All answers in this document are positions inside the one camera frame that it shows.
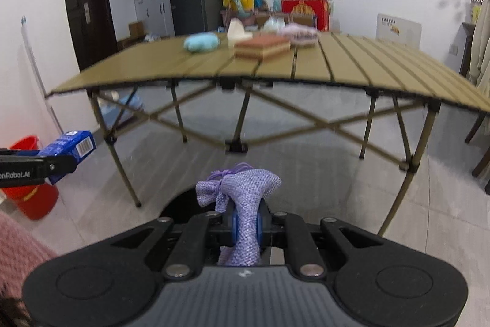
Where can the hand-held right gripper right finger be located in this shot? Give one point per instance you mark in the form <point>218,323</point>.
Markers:
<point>260,229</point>

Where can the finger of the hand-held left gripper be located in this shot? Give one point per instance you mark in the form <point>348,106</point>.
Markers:
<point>19,152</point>
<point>61,164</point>

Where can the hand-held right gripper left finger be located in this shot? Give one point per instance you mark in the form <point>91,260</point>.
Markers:
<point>235,231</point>

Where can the blue white carton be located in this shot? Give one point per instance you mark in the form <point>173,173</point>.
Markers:
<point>76,145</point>

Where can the black trash bin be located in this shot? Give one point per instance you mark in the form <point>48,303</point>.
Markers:
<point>180,204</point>

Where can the brown layered box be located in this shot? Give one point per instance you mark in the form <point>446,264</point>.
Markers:
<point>262,47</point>

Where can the teal fluffy ball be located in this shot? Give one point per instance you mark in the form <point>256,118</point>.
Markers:
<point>201,42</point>

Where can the red plastic bucket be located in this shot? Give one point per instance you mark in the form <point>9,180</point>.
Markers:
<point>34,200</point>

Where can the white flat mop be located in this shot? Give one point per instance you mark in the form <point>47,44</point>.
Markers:
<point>38,78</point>

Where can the person's pink fuzzy clothing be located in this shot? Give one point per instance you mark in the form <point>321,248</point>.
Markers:
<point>19,254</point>

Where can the light blue litter box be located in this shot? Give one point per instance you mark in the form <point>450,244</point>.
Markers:
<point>122,106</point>

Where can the small plain cardboard box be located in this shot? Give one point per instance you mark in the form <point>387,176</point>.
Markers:
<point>136,30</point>

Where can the dark brown door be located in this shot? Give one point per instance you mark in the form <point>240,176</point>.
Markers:
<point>88,5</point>

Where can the white base cabinet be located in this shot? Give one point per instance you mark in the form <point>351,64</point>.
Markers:
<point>153,11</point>

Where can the tan slatted folding table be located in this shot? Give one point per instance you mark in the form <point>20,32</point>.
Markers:
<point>344,62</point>

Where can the large taped cardboard box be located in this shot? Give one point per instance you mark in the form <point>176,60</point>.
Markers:
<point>304,19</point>

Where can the red gift box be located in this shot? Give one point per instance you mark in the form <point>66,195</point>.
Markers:
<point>306,9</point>

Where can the yellow gift bag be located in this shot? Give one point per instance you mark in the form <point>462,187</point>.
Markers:
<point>237,1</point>

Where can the dark wooden chair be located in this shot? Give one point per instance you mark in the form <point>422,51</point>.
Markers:
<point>480,150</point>

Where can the white panel heater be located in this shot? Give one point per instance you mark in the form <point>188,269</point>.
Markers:
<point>398,30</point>

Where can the dark wooden side table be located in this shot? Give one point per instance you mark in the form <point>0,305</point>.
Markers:
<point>467,47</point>

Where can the cream hoodie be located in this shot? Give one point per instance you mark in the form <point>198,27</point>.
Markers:
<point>481,43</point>

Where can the yellow vase box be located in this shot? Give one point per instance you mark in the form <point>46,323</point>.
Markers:
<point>476,13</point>

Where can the white wall socket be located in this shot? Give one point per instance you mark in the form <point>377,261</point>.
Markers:
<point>453,50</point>

